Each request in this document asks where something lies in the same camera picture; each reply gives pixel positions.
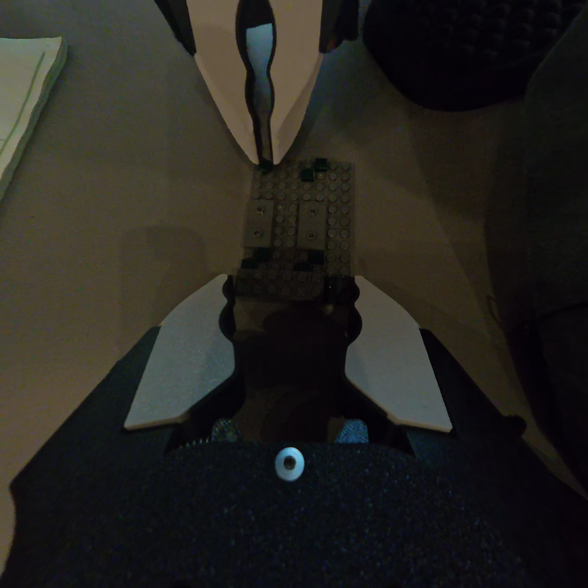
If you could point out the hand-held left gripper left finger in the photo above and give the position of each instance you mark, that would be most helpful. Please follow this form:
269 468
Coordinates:
183 367

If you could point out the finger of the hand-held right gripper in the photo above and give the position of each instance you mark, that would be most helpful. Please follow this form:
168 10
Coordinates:
298 59
216 55

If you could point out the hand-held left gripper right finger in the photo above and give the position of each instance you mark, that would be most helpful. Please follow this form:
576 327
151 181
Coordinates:
395 367

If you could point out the small dark green toy brick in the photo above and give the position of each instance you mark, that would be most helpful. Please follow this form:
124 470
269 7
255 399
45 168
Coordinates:
265 164

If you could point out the grey toy brick baseplate build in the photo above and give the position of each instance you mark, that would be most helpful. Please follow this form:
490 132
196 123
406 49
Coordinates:
294 220

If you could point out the grey desk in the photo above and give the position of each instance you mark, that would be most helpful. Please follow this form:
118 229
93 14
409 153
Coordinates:
115 206

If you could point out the person's right hand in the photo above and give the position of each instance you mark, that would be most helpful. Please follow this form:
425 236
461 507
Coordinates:
330 43

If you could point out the black knitted hat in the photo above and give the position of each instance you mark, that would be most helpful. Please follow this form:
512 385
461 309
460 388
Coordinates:
459 55

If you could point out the open instruction booklet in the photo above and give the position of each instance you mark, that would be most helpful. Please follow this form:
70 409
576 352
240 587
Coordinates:
23 101

